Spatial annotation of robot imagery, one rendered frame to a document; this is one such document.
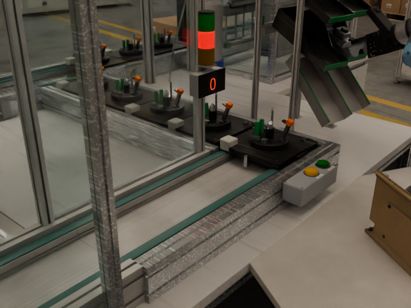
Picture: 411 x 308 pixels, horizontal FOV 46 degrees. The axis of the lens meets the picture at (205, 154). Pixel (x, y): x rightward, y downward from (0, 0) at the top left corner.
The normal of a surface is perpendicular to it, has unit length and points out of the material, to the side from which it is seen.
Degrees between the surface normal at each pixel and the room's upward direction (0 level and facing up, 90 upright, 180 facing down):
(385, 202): 90
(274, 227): 0
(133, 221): 0
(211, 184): 0
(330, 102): 45
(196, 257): 90
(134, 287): 90
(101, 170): 90
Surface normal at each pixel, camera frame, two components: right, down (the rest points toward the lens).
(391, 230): -0.96, 0.11
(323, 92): 0.44, -0.40
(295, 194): -0.66, 0.32
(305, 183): 0.00, -0.90
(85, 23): 0.75, 0.29
